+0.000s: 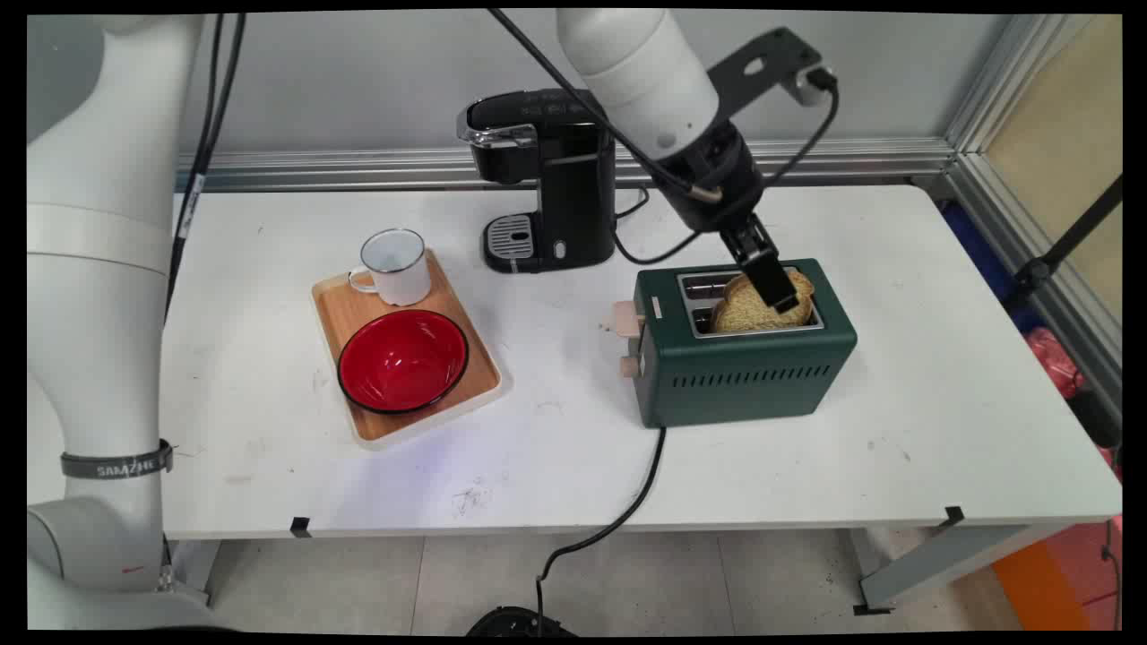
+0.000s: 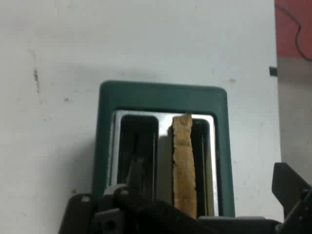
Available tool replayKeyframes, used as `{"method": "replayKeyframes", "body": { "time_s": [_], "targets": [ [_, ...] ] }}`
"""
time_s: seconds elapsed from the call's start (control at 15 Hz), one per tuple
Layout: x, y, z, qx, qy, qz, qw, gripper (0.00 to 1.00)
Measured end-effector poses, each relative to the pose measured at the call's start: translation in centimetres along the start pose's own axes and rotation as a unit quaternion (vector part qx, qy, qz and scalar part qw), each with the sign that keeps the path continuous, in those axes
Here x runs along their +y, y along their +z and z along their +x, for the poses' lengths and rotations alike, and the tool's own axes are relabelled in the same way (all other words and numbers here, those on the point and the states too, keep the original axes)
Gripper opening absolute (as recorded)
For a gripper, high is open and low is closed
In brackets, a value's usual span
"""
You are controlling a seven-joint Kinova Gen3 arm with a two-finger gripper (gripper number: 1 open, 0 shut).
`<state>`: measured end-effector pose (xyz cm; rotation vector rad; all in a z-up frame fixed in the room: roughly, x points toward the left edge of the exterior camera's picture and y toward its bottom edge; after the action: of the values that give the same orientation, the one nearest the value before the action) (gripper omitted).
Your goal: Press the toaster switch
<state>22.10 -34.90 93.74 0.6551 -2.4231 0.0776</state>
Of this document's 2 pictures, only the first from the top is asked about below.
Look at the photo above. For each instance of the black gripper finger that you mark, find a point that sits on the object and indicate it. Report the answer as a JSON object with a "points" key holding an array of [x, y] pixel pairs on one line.
{"points": [[737, 246], [772, 278]]}

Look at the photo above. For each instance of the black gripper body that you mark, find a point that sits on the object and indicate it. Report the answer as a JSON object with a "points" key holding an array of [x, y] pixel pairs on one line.
{"points": [[717, 179]]}

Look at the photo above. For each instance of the toasted bread slice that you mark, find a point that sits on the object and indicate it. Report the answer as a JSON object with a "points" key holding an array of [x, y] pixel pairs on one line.
{"points": [[739, 309]]}

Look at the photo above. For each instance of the wooden toaster lever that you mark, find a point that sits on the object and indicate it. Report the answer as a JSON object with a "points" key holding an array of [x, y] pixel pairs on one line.
{"points": [[627, 318]]}

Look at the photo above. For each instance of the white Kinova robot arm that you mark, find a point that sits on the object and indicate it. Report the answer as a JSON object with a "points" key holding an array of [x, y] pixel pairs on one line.
{"points": [[99, 269]]}

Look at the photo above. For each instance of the green two-slot toaster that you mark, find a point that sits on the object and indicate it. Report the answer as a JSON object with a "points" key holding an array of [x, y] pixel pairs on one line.
{"points": [[744, 376]]}

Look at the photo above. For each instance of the black coffee machine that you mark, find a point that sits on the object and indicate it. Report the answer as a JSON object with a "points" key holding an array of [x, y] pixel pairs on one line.
{"points": [[573, 206]]}

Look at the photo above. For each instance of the wooden toaster knob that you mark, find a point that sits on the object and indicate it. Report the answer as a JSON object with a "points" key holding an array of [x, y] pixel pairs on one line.
{"points": [[630, 365]]}

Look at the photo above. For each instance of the red plastic bag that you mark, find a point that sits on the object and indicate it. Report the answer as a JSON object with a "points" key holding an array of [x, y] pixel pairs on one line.
{"points": [[1053, 358]]}

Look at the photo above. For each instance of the black tripod leg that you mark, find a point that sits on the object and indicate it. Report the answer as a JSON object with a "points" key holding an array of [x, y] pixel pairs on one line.
{"points": [[1066, 242]]}

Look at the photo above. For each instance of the black tape piece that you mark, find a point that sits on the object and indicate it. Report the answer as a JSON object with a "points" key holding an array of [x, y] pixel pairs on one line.
{"points": [[954, 516], [300, 528]]}

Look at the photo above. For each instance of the white enamel mug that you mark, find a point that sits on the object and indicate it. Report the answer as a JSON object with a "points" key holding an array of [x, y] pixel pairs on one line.
{"points": [[399, 269]]}

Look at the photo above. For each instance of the grey table leg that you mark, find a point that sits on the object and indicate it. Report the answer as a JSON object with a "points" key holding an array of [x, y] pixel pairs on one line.
{"points": [[941, 564]]}

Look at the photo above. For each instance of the red bowl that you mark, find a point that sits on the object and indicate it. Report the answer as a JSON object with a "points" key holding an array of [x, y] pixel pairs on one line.
{"points": [[403, 358]]}

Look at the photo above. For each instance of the wooden serving tray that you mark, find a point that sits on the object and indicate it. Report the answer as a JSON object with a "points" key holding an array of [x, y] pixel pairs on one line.
{"points": [[345, 313]]}

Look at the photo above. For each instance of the black round floor object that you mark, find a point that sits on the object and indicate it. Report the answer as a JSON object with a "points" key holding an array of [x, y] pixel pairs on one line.
{"points": [[515, 623]]}

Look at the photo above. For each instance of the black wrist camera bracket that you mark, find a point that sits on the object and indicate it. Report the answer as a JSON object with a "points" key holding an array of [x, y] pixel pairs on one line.
{"points": [[762, 63]]}

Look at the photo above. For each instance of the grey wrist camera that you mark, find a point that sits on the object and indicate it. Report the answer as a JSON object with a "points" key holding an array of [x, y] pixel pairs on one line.
{"points": [[814, 85]]}

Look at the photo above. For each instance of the aluminium corner frame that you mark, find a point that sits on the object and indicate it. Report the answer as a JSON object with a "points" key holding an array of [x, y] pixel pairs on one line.
{"points": [[1004, 179]]}

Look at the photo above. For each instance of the aluminium wall rail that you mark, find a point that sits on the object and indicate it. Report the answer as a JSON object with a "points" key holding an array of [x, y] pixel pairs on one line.
{"points": [[358, 166]]}

